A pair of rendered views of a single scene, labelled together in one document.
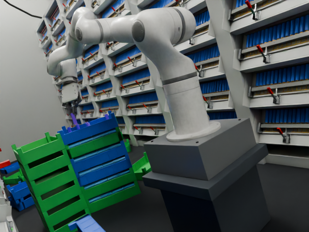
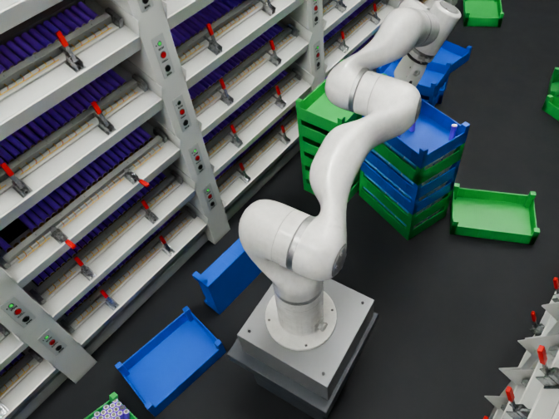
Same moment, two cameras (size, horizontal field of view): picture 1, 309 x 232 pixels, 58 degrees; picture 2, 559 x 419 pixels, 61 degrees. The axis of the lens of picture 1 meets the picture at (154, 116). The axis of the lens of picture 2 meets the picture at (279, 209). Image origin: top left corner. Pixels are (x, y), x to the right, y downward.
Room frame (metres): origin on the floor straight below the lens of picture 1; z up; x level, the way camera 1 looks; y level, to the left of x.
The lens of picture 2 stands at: (0.79, -0.68, 1.54)
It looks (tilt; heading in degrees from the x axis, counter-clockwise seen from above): 50 degrees down; 76
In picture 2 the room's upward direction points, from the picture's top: 9 degrees counter-clockwise
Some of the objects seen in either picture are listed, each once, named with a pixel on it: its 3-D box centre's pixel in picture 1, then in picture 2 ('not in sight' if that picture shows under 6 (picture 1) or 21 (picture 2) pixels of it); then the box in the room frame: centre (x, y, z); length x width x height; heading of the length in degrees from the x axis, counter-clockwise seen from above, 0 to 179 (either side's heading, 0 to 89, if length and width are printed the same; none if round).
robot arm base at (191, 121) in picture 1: (186, 106); (299, 300); (0.94, -0.11, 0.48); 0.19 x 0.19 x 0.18
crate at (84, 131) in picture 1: (88, 126); (413, 123); (1.57, 0.37, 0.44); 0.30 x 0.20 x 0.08; 102
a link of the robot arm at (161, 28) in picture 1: (163, 46); (283, 248); (0.93, -0.10, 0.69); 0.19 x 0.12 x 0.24; 128
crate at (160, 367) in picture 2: not in sight; (171, 358); (0.53, 0.09, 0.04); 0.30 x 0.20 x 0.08; 23
